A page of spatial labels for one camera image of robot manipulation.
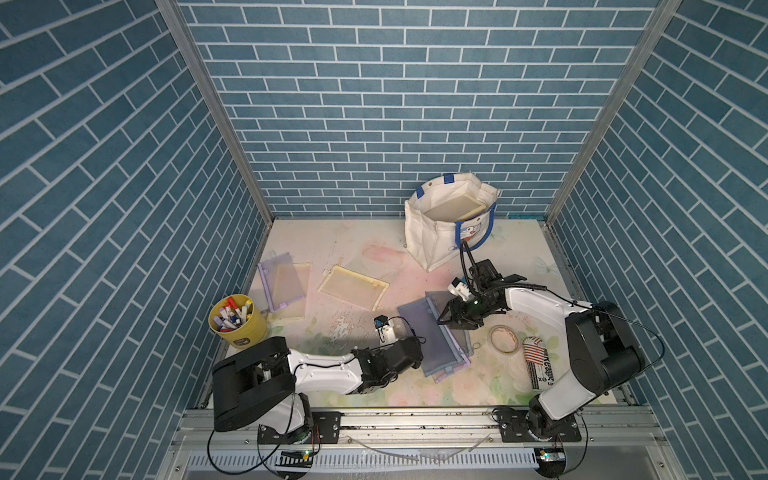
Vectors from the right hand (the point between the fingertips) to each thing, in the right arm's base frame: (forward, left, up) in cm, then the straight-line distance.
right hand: (446, 324), depth 86 cm
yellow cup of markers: (-6, +58, +6) cm, 59 cm away
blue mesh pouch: (-7, +2, -4) cm, 8 cm away
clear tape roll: (0, -18, -6) cm, 19 cm away
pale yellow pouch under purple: (+3, +47, -5) cm, 48 cm away
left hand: (-8, +7, -3) cm, 11 cm away
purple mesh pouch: (-8, -5, -4) cm, 10 cm away
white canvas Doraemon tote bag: (+24, +4, +8) cm, 26 cm away
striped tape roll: (-8, -26, -3) cm, 27 cm away
